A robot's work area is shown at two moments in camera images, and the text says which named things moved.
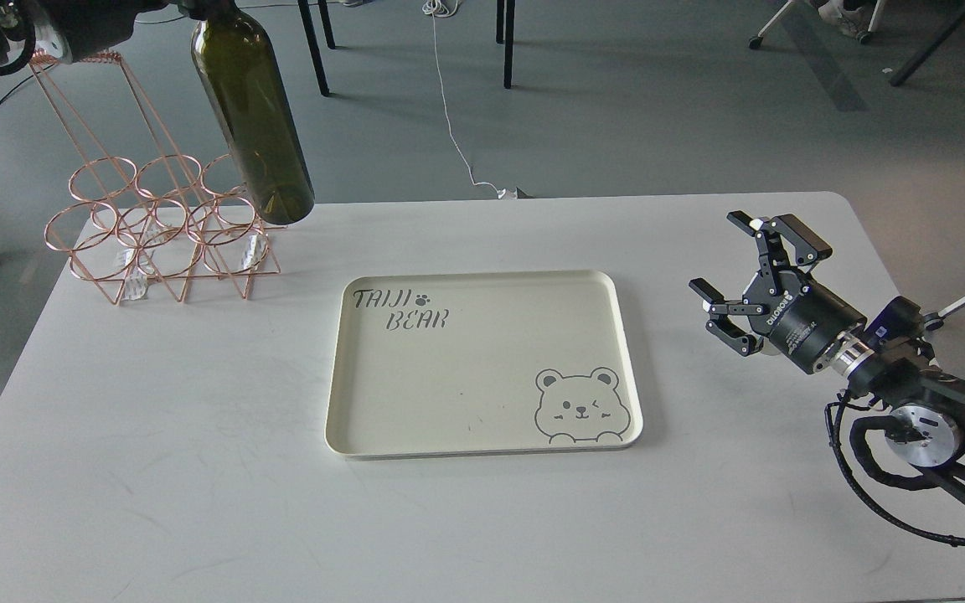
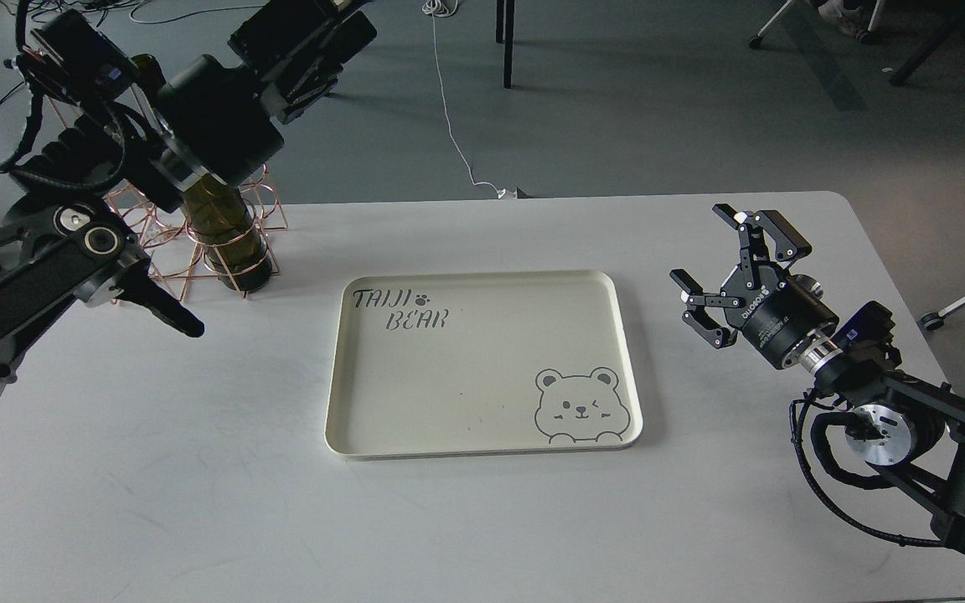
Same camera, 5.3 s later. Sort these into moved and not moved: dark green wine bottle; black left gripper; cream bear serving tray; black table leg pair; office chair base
Moved: dark green wine bottle; black left gripper
Not moved: black table leg pair; office chair base; cream bear serving tray
